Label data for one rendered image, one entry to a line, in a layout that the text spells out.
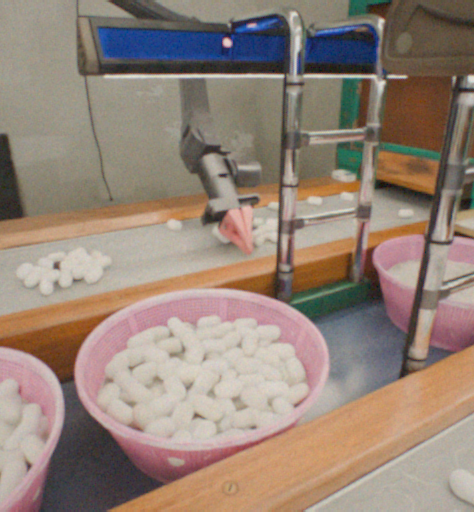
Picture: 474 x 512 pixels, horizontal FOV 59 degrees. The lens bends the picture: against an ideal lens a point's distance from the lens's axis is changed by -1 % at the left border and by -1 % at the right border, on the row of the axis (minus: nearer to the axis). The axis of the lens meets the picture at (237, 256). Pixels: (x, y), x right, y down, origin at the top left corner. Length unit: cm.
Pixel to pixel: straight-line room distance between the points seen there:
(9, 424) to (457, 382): 44
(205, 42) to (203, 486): 56
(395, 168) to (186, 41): 65
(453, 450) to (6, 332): 48
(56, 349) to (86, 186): 232
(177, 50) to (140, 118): 224
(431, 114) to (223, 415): 89
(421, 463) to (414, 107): 91
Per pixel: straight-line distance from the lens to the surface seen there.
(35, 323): 57
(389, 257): 79
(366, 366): 62
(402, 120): 120
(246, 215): 74
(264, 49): 72
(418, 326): 46
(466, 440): 46
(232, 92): 313
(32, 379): 50
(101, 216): 94
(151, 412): 44
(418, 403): 44
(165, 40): 65
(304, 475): 36
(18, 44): 275
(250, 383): 47
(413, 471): 41
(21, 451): 44
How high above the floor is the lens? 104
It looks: 23 degrees down
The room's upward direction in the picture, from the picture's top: straight up
